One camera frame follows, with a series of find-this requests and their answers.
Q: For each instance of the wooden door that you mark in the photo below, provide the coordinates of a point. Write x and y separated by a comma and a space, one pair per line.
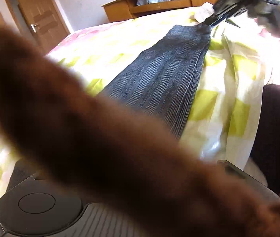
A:
39, 12

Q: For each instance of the wooden headboard shelf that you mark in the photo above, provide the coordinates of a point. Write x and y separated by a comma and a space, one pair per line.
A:
169, 7

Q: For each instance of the white cloth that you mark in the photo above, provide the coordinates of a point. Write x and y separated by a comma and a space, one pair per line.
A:
204, 11

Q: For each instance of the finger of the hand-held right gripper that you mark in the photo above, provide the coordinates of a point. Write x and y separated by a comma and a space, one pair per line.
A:
233, 22
212, 21

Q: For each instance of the brown fuzzy cloth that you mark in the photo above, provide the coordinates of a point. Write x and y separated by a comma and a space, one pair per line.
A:
80, 118

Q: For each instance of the person's dark clothing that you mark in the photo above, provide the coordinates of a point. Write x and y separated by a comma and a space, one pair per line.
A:
278, 140

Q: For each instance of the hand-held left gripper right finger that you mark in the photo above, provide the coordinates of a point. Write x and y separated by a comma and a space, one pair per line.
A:
236, 171

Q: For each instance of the dark grey checked pants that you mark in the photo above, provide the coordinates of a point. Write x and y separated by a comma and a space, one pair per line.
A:
159, 79

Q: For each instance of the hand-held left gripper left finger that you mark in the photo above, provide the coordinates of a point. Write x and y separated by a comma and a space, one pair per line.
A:
23, 170

